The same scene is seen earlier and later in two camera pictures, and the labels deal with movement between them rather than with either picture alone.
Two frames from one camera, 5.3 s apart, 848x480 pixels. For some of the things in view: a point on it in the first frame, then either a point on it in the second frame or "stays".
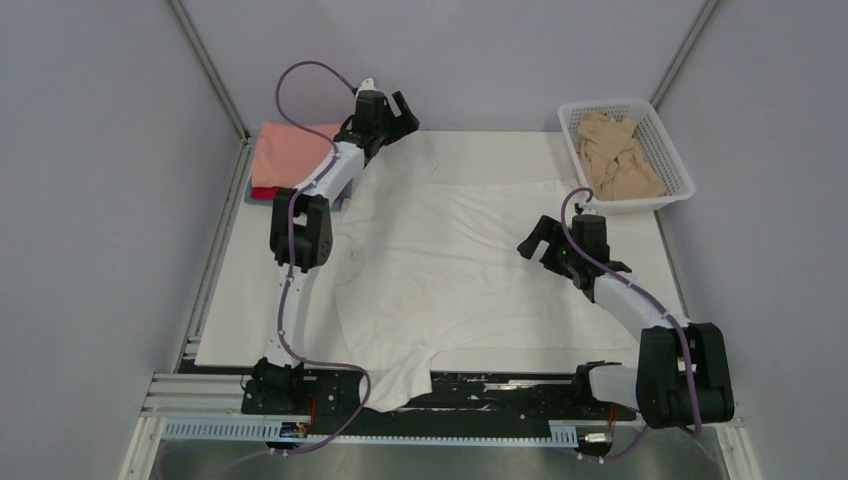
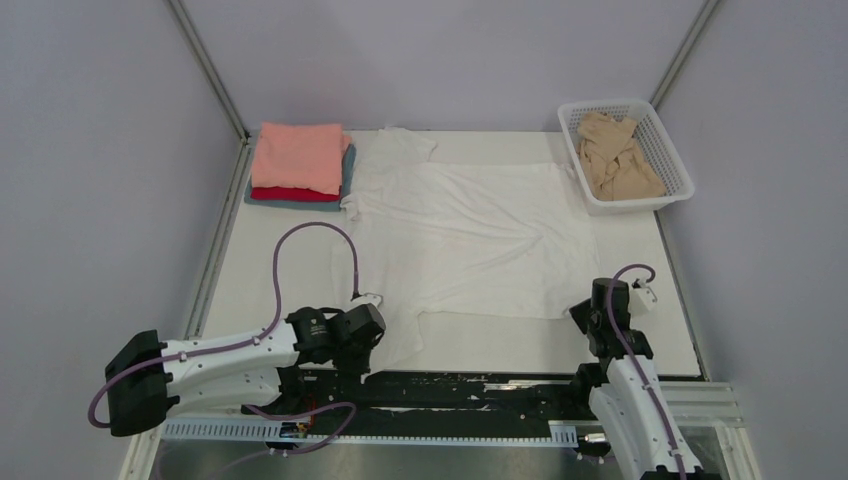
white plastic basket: (624, 155) stays
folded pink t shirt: (285, 155) stays
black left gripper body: (389, 121) -> (354, 357)
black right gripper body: (571, 258) -> (583, 317)
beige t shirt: (613, 161) stays
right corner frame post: (683, 52) stays
